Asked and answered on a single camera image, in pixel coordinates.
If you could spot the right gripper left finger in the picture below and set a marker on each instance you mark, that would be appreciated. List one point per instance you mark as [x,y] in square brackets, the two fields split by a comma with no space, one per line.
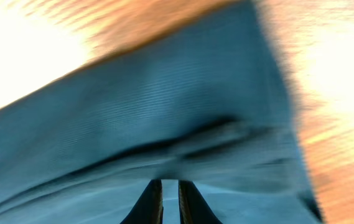
[149,208]

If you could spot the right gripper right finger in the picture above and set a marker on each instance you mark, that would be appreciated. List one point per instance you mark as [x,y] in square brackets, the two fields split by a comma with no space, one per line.
[193,208]

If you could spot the teal blue polo shirt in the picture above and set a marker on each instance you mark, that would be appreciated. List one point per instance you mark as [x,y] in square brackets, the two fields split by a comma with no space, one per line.
[207,104]

